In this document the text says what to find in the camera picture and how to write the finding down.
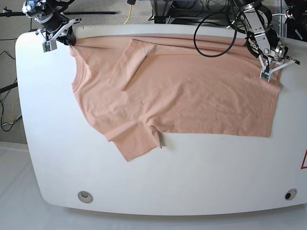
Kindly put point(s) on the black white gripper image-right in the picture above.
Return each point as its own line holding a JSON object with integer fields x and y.
{"x": 273, "y": 56}

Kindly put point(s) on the black tripod stand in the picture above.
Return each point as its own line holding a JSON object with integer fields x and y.
{"x": 14, "y": 22}

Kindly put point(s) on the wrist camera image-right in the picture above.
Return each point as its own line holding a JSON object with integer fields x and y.
{"x": 266, "y": 75}

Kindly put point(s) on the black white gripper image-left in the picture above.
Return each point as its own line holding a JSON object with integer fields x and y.
{"x": 59, "y": 28}

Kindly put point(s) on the red triangle sticker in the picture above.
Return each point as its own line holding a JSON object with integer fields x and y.
{"x": 304, "y": 163}

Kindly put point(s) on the left table cable grommet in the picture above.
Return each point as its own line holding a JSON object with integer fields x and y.
{"x": 85, "y": 197}

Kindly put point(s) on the table cable grommet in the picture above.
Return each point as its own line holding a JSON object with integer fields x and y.
{"x": 290, "y": 194}
{"x": 85, "y": 197}

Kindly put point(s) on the aluminium frame stand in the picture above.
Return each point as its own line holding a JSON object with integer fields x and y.
{"x": 193, "y": 11}

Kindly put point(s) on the right table cable grommet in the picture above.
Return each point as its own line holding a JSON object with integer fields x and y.
{"x": 290, "y": 194}

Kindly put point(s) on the peach pink T-shirt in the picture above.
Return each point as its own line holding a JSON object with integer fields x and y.
{"x": 133, "y": 88}

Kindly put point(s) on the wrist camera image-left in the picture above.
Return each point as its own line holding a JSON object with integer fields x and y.
{"x": 49, "y": 46}

